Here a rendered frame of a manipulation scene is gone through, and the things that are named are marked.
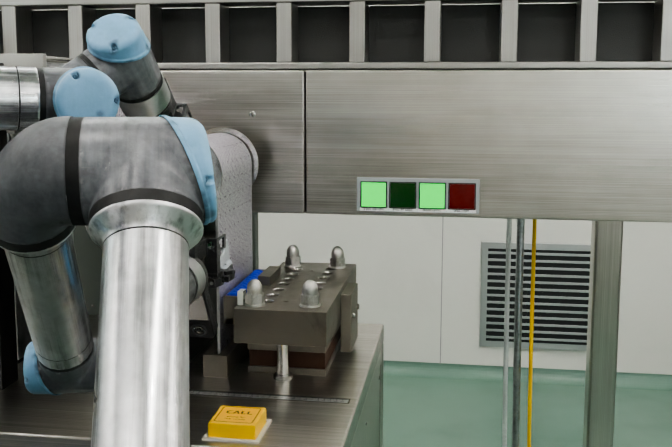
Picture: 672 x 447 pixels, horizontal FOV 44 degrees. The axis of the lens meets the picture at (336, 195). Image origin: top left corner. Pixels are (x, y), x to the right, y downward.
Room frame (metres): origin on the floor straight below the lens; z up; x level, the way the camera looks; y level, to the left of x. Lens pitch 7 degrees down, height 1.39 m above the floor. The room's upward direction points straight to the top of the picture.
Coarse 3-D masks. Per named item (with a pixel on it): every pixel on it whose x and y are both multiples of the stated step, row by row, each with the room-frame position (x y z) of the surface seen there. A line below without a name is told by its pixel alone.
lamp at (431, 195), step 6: (420, 186) 1.67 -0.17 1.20; (426, 186) 1.67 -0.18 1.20; (432, 186) 1.67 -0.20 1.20; (438, 186) 1.67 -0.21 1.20; (444, 186) 1.67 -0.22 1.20; (420, 192) 1.67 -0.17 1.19; (426, 192) 1.67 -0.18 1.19; (432, 192) 1.67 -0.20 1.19; (438, 192) 1.67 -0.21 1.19; (444, 192) 1.67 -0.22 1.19; (420, 198) 1.67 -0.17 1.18; (426, 198) 1.67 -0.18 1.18; (432, 198) 1.67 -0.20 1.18; (438, 198) 1.67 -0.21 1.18; (444, 198) 1.67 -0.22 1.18; (420, 204) 1.67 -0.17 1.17; (426, 204) 1.67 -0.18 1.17; (432, 204) 1.67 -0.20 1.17; (438, 204) 1.67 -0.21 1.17
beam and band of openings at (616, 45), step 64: (0, 0) 1.82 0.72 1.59; (64, 0) 1.80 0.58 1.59; (128, 0) 1.78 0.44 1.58; (192, 0) 1.76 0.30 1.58; (256, 0) 1.74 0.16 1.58; (320, 0) 1.72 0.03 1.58; (384, 0) 1.70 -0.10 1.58; (448, 0) 1.68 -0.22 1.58; (512, 0) 1.66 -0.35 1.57; (576, 0) 1.68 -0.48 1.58; (640, 0) 1.68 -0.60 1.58; (192, 64) 1.76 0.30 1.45; (256, 64) 1.74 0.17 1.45; (320, 64) 1.72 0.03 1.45; (384, 64) 1.70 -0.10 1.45; (448, 64) 1.68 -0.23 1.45; (512, 64) 1.66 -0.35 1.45; (576, 64) 1.64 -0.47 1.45; (640, 64) 1.62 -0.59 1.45
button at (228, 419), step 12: (228, 408) 1.19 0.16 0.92; (240, 408) 1.19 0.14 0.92; (252, 408) 1.19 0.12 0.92; (264, 408) 1.19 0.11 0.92; (216, 420) 1.14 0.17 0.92; (228, 420) 1.14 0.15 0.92; (240, 420) 1.14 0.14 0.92; (252, 420) 1.14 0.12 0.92; (264, 420) 1.18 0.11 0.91; (216, 432) 1.13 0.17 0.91; (228, 432) 1.13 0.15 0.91; (240, 432) 1.13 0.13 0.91; (252, 432) 1.12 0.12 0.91
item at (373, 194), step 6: (366, 186) 1.69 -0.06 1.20; (372, 186) 1.69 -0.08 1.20; (378, 186) 1.69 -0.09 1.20; (384, 186) 1.68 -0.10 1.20; (366, 192) 1.69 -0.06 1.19; (372, 192) 1.69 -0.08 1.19; (378, 192) 1.69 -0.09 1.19; (384, 192) 1.68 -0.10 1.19; (366, 198) 1.69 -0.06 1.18; (372, 198) 1.69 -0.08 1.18; (378, 198) 1.69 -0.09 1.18; (384, 198) 1.68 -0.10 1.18; (366, 204) 1.69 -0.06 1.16; (372, 204) 1.69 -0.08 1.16; (378, 204) 1.69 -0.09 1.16; (384, 204) 1.68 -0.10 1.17
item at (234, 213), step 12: (240, 192) 1.56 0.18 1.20; (228, 204) 1.48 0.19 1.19; (240, 204) 1.56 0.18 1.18; (228, 216) 1.48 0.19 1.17; (240, 216) 1.56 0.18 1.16; (216, 228) 1.41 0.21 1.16; (228, 228) 1.48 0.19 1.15; (240, 228) 1.56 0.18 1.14; (228, 240) 1.47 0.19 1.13; (240, 240) 1.56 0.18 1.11; (240, 252) 1.56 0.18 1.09; (240, 264) 1.55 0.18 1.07; (252, 264) 1.64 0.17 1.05; (240, 276) 1.55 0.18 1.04; (228, 288) 1.47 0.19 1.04
